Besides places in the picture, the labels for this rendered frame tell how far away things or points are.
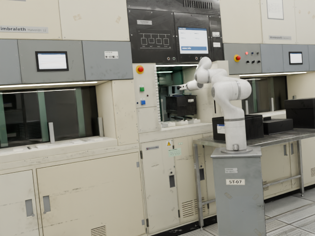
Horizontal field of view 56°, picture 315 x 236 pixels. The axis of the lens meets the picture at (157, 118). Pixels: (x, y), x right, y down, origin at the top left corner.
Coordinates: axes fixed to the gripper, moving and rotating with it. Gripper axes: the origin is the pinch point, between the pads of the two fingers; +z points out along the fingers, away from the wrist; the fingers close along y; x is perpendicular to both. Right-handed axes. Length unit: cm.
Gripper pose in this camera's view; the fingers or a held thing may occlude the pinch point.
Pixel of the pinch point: (180, 87)
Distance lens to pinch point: 283.1
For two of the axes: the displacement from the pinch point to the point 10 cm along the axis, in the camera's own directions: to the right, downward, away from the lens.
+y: 8.8, -1.0, 4.6
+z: -4.6, 0.0, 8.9
